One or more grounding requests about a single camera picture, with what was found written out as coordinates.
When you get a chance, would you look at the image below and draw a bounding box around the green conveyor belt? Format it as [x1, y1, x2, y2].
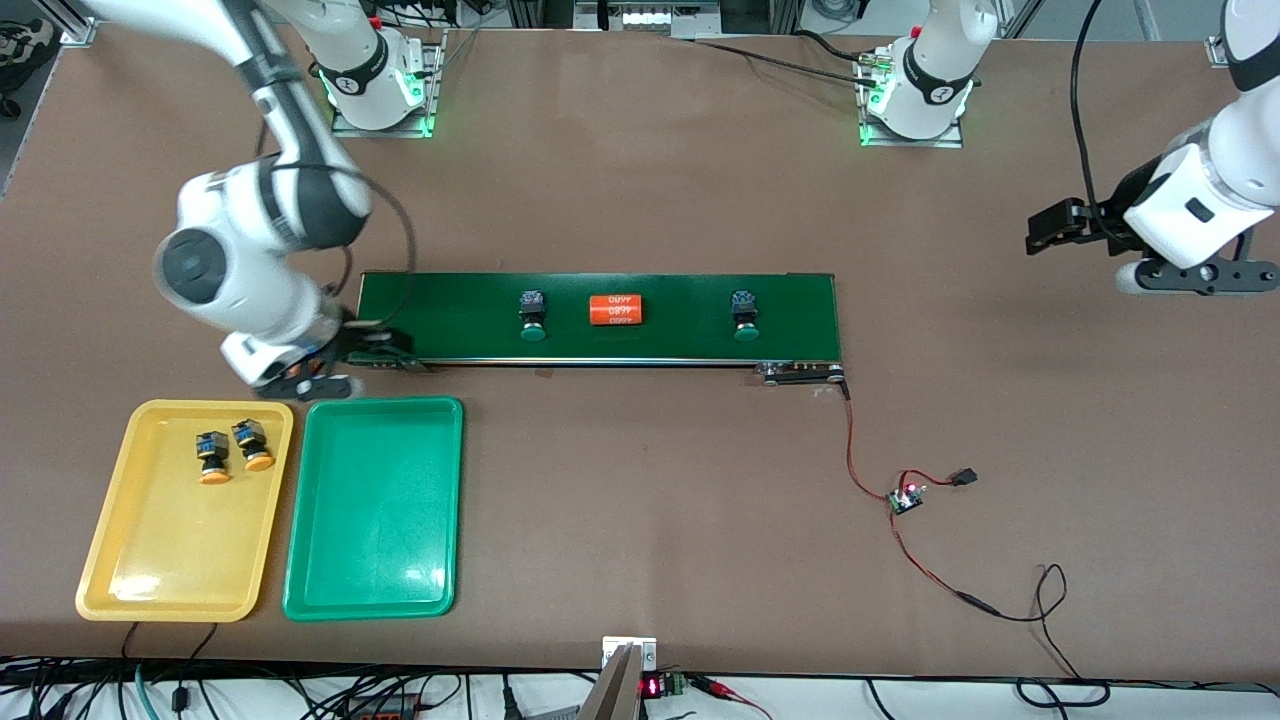
[347, 270, 851, 387]

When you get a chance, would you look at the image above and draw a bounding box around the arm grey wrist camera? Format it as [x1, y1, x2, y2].
[1115, 258, 1280, 296]
[255, 372, 366, 403]

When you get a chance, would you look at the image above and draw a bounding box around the black plug with lead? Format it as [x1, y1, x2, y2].
[903, 466, 979, 491]

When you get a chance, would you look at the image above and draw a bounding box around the red black clip lead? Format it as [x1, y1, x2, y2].
[690, 674, 773, 720]

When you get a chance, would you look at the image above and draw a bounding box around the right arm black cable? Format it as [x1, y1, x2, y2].
[255, 130, 417, 327]

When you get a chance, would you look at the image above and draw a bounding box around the metal camera mount pole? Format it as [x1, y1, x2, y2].
[578, 636, 658, 720]

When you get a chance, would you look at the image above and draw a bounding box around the aluminium corner profile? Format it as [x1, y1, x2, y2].
[55, 0, 98, 48]
[1205, 0, 1271, 69]

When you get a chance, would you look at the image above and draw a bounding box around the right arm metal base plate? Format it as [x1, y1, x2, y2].
[330, 28, 443, 139]

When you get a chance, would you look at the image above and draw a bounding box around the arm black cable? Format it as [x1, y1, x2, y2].
[1070, 0, 1126, 236]
[255, 130, 417, 327]

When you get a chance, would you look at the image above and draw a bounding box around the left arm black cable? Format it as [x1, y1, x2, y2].
[1070, 0, 1126, 236]

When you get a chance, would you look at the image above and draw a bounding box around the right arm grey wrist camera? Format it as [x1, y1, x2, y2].
[255, 372, 366, 403]

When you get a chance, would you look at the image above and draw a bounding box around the yellow plastic tray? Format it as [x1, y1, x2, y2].
[75, 399, 295, 623]

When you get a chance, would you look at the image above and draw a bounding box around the red black conveyor wire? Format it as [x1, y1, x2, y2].
[843, 378, 898, 501]

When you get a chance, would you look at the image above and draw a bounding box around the long black table cable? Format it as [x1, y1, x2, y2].
[690, 38, 881, 86]

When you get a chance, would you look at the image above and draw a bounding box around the black white shoe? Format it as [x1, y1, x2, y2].
[0, 20, 51, 93]

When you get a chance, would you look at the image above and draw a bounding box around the red black supply wire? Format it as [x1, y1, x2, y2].
[889, 510, 1111, 709]

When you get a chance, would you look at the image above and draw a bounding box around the yellow push button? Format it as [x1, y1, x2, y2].
[232, 419, 275, 472]
[195, 431, 232, 486]

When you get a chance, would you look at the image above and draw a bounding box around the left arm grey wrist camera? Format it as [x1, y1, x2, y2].
[1115, 258, 1280, 296]

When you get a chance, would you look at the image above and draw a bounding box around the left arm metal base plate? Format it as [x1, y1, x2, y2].
[858, 45, 964, 149]

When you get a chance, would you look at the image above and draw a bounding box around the grey metal frame rack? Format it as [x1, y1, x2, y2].
[505, 0, 806, 41]

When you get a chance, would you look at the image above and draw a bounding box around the green plastic tray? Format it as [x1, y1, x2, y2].
[282, 396, 466, 622]

